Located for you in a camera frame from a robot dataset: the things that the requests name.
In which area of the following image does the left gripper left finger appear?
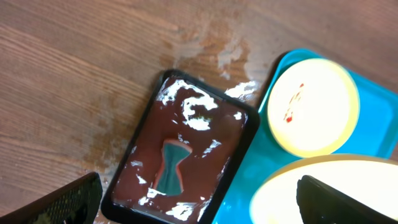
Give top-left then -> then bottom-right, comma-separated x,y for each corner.
1,172 -> 103,224

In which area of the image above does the black tray with red water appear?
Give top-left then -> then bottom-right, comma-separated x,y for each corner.
101,69 -> 260,223

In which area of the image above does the green and red sponge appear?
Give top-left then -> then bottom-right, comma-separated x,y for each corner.
153,139 -> 193,197

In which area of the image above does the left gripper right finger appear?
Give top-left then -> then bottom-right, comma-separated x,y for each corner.
296,175 -> 397,224

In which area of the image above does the teal plastic tray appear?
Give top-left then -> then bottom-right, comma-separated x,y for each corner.
213,49 -> 397,223

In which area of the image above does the yellow plate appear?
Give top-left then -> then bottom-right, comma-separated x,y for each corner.
267,58 -> 360,157
249,154 -> 397,223

